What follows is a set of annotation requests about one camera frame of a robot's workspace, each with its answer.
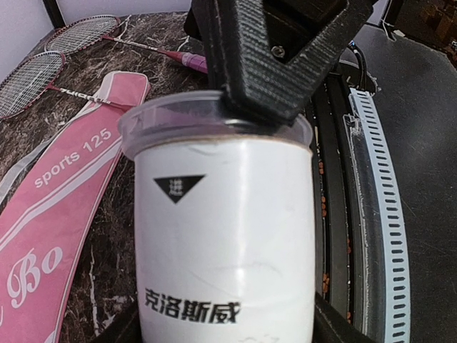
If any left red badminton racket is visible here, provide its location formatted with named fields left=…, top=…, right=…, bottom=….
left=1, top=51, right=133, bottom=119

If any pink racket bag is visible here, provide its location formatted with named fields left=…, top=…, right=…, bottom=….
left=1, top=71, right=150, bottom=342

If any red badminton racket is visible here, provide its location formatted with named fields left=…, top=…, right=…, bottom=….
left=44, top=15, right=208, bottom=74
left=1, top=51, right=133, bottom=119

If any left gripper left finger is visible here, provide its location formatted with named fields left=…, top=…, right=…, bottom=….
left=96, top=303, right=142, bottom=343

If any white cable tray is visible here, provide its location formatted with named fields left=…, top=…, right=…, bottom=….
left=343, top=89, right=411, bottom=342

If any white shuttlecock tube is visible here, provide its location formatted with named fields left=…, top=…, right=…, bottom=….
left=134, top=137, right=315, bottom=342

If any right red badminton racket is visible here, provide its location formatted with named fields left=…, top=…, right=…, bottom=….
left=44, top=15, right=208, bottom=74

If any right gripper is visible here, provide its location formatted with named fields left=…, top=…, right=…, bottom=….
left=182, top=0, right=379, bottom=135

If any clear plastic tube lid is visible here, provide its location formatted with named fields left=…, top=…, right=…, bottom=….
left=118, top=90, right=313, bottom=160

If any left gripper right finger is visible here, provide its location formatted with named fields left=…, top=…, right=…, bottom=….
left=312, top=293, right=374, bottom=343

